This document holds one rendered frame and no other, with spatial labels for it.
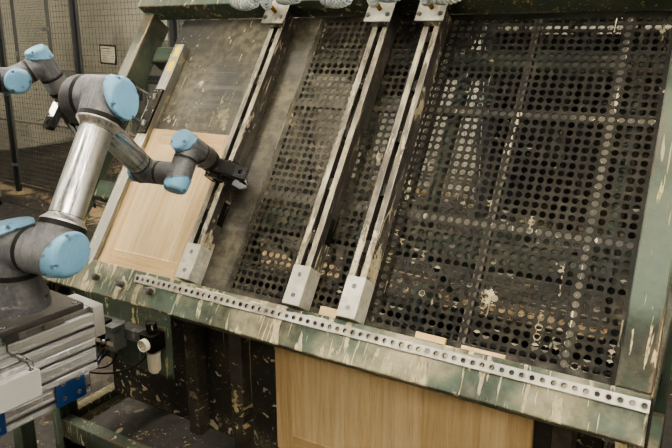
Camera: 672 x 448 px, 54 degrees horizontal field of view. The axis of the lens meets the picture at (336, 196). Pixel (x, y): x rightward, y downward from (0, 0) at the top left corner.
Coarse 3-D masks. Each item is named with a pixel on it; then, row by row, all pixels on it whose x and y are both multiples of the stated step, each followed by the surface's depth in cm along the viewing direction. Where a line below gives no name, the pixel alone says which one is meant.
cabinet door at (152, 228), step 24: (168, 144) 257; (216, 144) 246; (144, 192) 253; (168, 192) 247; (192, 192) 242; (120, 216) 253; (144, 216) 248; (168, 216) 242; (192, 216) 237; (120, 240) 248; (144, 240) 243; (168, 240) 238; (120, 264) 243; (144, 264) 238; (168, 264) 233
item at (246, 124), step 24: (264, 0) 239; (288, 24) 251; (264, 48) 248; (264, 72) 243; (264, 96) 244; (240, 120) 239; (240, 144) 235; (216, 192) 230; (216, 216) 228; (192, 240) 225; (216, 240) 230; (192, 264) 221
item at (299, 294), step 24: (384, 24) 226; (384, 48) 226; (360, 72) 224; (360, 96) 219; (360, 120) 218; (336, 144) 216; (360, 144) 219; (336, 168) 215; (336, 192) 209; (312, 216) 208; (336, 216) 211; (312, 240) 206; (312, 264) 202; (288, 288) 201; (312, 288) 203
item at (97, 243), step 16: (176, 64) 272; (160, 80) 271; (176, 80) 273; (160, 112) 267; (144, 144) 262; (112, 192) 257; (112, 208) 253; (112, 224) 253; (96, 240) 250; (96, 256) 248
